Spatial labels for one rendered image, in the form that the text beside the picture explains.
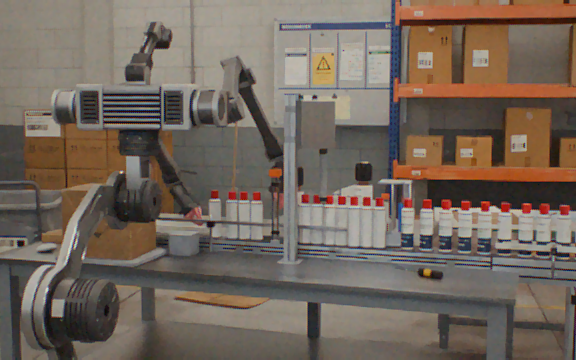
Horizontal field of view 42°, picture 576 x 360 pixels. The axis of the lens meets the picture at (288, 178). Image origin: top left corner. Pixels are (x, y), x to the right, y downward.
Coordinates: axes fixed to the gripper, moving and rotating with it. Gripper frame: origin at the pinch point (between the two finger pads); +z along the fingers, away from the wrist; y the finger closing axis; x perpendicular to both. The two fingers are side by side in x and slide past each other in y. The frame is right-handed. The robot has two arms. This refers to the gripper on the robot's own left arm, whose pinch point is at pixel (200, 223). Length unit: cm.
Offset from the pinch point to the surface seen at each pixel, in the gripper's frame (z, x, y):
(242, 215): 9.1, -19.4, -2.7
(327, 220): 33, -49, -3
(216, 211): 0.6, -10.6, -2.1
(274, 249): 29.1, -23.2, -5.6
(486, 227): 72, -98, -3
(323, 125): 2, -73, -10
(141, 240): -4.9, 10.5, -32.3
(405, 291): 70, -69, -47
